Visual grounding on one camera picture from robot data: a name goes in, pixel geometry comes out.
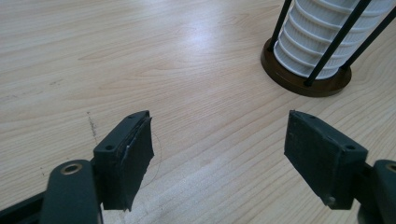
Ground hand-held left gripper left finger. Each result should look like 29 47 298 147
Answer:
92 110 155 213

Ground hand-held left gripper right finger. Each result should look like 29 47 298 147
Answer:
283 109 369 211

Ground brown cup holder black rods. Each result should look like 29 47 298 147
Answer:
261 0 396 98

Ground stack of white paper cups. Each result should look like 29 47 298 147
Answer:
273 0 396 80

